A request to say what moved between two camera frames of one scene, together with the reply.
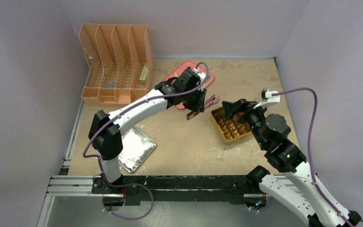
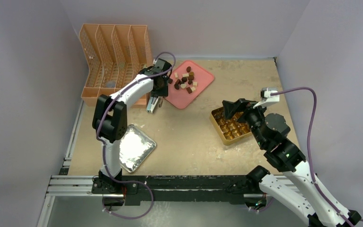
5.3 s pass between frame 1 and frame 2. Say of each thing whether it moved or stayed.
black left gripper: moved
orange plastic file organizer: stayed
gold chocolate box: stayed
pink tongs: moved
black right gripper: stayed
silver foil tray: stayed
